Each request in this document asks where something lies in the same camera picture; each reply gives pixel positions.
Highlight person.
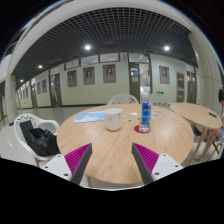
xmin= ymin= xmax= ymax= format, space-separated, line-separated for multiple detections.
xmin=201 ymin=88 xmax=224 ymax=158

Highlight white plastic armchair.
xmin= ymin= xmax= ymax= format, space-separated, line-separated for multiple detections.
xmin=13 ymin=113 xmax=61 ymax=168

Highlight dark double door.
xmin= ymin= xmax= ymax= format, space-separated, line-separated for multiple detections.
xmin=49 ymin=73 xmax=63 ymax=108

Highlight round wooden side table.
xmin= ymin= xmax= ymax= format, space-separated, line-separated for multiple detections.
xmin=169 ymin=102 xmax=223 ymax=166

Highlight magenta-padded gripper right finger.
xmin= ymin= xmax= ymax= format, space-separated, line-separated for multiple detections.
xmin=131 ymin=142 xmax=184 ymax=186

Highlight ceiling lights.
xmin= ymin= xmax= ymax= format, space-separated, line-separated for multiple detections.
xmin=37 ymin=44 xmax=171 ymax=70

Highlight green door with window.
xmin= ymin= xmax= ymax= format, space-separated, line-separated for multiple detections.
xmin=128 ymin=62 xmax=153 ymax=103

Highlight dark door beside pillar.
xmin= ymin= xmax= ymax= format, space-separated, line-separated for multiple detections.
xmin=186 ymin=70 xmax=198 ymax=104

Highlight red wall notice board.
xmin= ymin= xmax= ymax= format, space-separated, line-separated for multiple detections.
xmin=176 ymin=72 xmax=185 ymax=89

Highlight framed wall portraits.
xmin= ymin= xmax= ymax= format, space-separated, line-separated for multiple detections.
xmin=18 ymin=64 xmax=170 ymax=101

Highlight black bag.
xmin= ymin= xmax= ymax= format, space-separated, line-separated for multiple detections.
xmin=19 ymin=119 xmax=60 ymax=157

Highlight white mug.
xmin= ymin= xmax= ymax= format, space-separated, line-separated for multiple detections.
xmin=104 ymin=107 xmax=125 ymax=132

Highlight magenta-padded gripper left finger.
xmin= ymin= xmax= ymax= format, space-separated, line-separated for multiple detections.
xmin=40 ymin=143 xmax=93 ymax=186

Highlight flat round red coaster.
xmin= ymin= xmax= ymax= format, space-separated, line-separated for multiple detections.
xmin=133 ymin=124 xmax=152 ymax=135

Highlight light blue booklet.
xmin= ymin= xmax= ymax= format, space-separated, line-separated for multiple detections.
xmin=73 ymin=111 xmax=106 ymax=123

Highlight clear water bottle blue label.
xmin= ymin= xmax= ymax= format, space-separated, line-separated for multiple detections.
xmin=138 ymin=91 xmax=153 ymax=133

